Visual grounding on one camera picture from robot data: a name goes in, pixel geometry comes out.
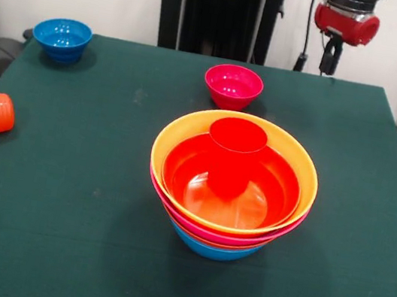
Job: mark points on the large pink bowl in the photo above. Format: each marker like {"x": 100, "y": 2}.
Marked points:
{"x": 237, "y": 237}

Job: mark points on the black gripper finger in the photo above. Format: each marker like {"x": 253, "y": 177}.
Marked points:
{"x": 338, "y": 48}
{"x": 328, "y": 63}

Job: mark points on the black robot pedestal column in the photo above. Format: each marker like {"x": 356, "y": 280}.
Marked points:
{"x": 221, "y": 15}

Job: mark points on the dark green table cloth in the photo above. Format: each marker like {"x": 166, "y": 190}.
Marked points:
{"x": 62, "y": 190}

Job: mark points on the large blue bowl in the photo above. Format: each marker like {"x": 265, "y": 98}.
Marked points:
{"x": 219, "y": 253}

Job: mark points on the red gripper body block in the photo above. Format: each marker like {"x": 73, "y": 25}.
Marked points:
{"x": 347, "y": 24}

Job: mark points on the large red bowl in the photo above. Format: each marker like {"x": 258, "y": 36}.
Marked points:
{"x": 277, "y": 180}

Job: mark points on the small blue bowl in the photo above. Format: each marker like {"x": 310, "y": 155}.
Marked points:
{"x": 61, "y": 45}

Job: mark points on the large yellow bowl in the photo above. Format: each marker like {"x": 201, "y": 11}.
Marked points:
{"x": 182, "y": 130}

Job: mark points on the red plastic cup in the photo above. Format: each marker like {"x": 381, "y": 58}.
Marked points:
{"x": 238, "y": 136}

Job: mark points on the small pink bowl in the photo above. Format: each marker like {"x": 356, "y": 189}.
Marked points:
{"x": 230, "y": 96}

